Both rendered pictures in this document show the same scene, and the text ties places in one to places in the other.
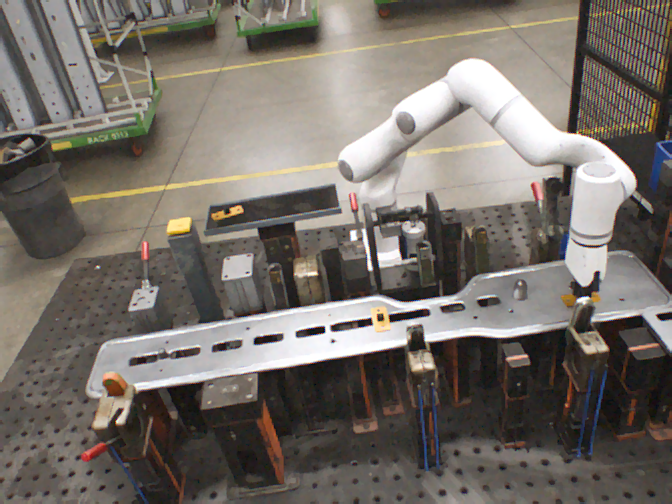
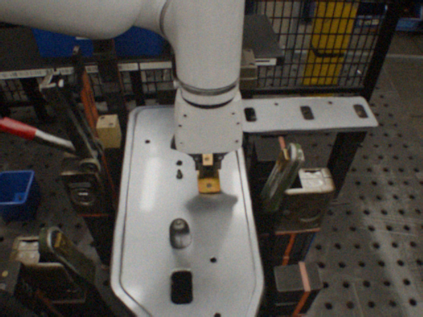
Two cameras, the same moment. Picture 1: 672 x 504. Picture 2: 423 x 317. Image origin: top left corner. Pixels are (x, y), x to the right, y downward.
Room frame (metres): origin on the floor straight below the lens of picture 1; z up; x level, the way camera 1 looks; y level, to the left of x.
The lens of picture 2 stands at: (0.99, -0.12, 1.50)
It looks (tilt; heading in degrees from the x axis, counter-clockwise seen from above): 47 degrees down; 266
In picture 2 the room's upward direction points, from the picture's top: straight up
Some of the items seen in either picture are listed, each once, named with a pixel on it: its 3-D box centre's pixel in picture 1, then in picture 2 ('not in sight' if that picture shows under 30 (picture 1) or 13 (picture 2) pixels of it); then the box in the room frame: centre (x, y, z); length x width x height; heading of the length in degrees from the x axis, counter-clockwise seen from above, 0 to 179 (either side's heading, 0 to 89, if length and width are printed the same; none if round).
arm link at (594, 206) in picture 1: (596, 196); (205, 24); (0.96, -0.54, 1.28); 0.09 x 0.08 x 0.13; 125
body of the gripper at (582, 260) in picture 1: (587, 253); (207, 114); (0.96, -0.53, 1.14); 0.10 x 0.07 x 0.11; 0
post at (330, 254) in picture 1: (339, 300); not in sight; (1.23, 0.03, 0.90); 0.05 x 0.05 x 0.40; 0
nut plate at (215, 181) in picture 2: (581, 296); (207, 170); (0.96, -0.53, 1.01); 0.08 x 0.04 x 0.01; 90
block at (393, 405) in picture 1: (385, 359); not in sight; (1.03, -0.07, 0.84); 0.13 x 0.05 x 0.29; 0
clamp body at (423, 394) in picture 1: (423, 407); not in sight; (0.84, -0.13, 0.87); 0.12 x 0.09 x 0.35; 0
